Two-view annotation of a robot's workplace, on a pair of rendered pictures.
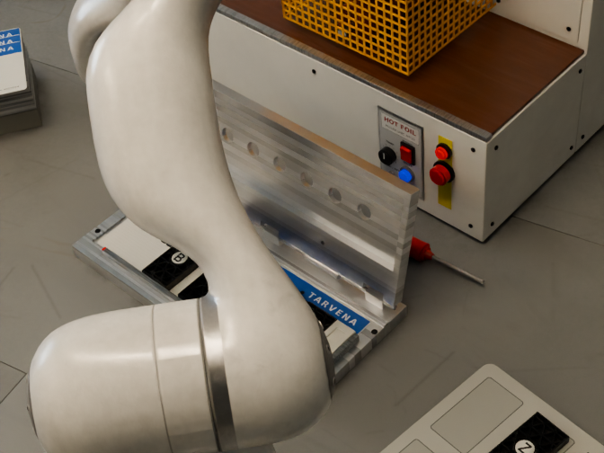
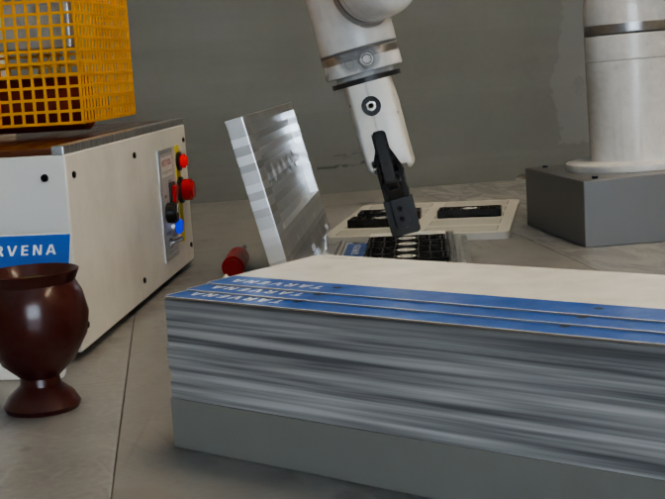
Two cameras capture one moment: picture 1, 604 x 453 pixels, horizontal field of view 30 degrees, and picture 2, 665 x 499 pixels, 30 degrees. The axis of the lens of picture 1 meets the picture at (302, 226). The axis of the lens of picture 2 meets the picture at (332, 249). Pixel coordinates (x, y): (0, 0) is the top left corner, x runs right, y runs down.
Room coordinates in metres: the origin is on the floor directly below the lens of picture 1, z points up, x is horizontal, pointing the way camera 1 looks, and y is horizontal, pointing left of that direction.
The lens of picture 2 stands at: (2.03, 1.11, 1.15)
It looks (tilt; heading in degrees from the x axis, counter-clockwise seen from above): 8 degrees down; 228
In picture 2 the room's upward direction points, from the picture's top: 3 degrees counter-clockwise
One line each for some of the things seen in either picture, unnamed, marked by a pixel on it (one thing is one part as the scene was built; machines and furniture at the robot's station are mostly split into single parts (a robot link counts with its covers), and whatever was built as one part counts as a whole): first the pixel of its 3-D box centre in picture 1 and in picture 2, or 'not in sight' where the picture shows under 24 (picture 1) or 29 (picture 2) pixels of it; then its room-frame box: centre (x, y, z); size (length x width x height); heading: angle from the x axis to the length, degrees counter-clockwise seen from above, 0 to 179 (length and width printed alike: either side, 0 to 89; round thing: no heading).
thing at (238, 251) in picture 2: (426, 253); (238, 256); (1.04, -0.16, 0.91); 0.18 x 0.03 x 0.03; 47
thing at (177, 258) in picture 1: (180, 260); not in sight; (1.07, 0.17, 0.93); 0.10 x 0.05 x 0.01; 133
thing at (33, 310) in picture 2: not in sight; (36, 340); (1.56, 0.24, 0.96); 0.09 x 0.09 x 0.11
